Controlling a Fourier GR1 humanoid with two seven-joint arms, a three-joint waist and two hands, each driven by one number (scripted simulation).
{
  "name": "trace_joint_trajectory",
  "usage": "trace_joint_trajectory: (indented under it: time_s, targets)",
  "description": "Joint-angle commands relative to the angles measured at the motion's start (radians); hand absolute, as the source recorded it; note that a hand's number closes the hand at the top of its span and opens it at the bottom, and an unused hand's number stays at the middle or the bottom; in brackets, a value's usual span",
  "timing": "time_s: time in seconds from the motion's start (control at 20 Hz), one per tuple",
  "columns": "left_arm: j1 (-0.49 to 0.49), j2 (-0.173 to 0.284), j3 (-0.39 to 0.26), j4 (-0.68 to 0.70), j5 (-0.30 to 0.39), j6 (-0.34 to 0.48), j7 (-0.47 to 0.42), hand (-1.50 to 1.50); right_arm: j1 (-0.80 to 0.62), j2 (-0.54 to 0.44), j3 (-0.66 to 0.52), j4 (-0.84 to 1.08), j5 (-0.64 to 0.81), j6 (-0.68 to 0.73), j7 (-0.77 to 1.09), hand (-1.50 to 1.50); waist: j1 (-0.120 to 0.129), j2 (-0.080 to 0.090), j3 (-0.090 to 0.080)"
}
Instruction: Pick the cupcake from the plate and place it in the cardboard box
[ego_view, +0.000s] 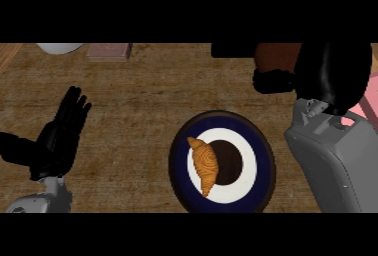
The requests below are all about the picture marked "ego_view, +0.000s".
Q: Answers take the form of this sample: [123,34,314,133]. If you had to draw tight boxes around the white bowl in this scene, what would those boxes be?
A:
[35,42,85,56]

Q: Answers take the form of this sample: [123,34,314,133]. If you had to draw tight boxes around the pink mat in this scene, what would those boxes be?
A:
[340,74,378,132]

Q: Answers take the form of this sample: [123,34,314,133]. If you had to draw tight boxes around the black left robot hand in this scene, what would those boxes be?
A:
[0,85,94,183]

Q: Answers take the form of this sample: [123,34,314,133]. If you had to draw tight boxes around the black rectangular object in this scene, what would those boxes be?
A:
[209,42,258,59]

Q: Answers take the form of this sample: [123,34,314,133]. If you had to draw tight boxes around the golden brown croissant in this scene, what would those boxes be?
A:
[185,136,221,198]

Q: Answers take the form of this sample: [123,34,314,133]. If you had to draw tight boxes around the blue and white round plate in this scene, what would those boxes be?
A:
[166,109,277,214]

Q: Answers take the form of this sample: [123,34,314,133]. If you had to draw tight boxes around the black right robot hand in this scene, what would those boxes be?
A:
[250,42,374,117]

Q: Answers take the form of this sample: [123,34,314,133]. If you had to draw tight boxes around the pinkish brown block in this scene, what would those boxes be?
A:
[85,42,134,64]

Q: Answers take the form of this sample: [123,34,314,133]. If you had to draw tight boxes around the brown cardboard box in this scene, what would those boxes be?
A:
[253,42,302,74]

